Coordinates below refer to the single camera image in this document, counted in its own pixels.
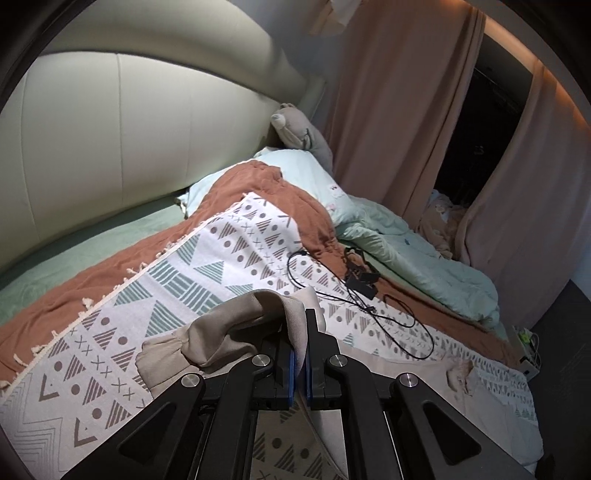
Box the grey plush toy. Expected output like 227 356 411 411
270 103 334 174

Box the beige clothes pile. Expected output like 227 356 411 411
418 190 467 259

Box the pink curtain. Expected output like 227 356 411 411
325 1 590 327

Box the mint green duvet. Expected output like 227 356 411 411
327 194 507 340

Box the white patterned bed blanket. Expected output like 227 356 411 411
1 194 543 479

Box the light blue pillow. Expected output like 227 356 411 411
176 147 358 227

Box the black cable with adapter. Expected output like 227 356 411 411
286 246 436 362

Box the cream padded headboard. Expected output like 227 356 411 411
1 1 325 266

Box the beige garment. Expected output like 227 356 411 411
135 287 543 469

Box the green bed sheet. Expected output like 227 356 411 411
1 196 184 324

